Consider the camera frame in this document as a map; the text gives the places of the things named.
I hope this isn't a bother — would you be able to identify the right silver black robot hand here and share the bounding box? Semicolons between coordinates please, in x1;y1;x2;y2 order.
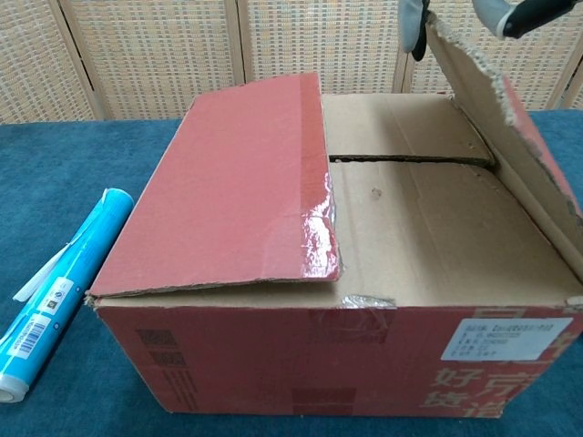
398;0;568;61

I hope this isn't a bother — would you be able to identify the red-brown cardboard box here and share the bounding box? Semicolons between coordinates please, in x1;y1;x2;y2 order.
84;11;583;419

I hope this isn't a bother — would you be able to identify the woven bamboo folding screen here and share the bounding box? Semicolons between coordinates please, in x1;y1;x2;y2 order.
0;0;583;125

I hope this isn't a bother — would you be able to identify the blue carpet table cover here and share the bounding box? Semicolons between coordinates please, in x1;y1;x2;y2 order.
0;107;583;437

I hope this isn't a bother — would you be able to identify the blue plastic film roll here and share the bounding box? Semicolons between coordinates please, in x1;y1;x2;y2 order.
0;188;134;404

